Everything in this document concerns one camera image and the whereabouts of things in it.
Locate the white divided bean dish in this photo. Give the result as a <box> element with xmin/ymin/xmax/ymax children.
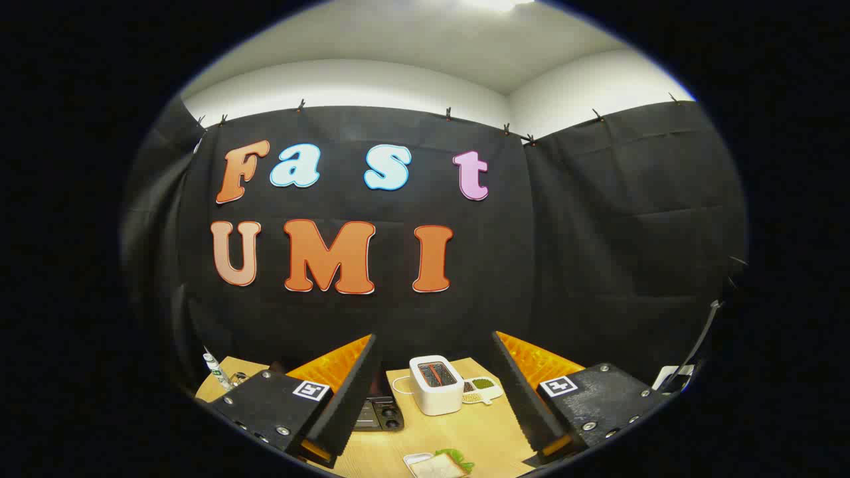
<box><xmin>462</xmin><ymin>376</ymin><xmax>503</xmax><ymax>406</ymax></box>

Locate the white toaster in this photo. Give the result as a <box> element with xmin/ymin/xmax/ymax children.
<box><xmin>409</xmin><ymin>355</ymin><xmax>466</xmax><ymax>416</ymax></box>

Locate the white rectangular plate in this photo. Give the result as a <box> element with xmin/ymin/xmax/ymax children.
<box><xmin>403</xmin><ymin>453</ymin><xmax>436</xmax><ymax>478</ymax></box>

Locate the bread and lettuce sandwich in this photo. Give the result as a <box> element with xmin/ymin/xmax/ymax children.
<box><xmin>410</xmin><ymin>449</ymin><xmax>475</xmax><ymax>478</ymax></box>

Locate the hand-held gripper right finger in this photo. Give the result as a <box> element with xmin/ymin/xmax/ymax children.
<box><xmin>491</xmin><ymin>331</ymin><xmax>671</xmax><ymax>465</ymax></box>

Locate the white bottle green label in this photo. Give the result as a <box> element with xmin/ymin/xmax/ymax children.
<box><xmin>203</xmin><ymin>347</ymin><xmax>233</xmax><ymax>391</ymax></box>

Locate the row of black cloth clips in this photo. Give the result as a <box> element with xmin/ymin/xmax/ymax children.
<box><xmin>197</xmin><ymin>93</ymin><xmax>681</xmax><ymax>147</ymax></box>

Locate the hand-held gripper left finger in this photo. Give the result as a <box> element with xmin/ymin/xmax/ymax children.
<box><xmin>199</xmin><ymin>333</ymin><xmax>384</xmax><ymax>469</ymax></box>

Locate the dark metal stand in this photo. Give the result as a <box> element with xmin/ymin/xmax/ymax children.
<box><xmin>654</xmin><ymin>256</ymin><xmax>748</xmax><ymax>394</ymax></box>

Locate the black toaster oven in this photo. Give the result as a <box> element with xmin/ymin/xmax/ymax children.
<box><xmin>353</xmin><ymin>368</ymin><xmax>406</xmax><ymax>433</ymax></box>

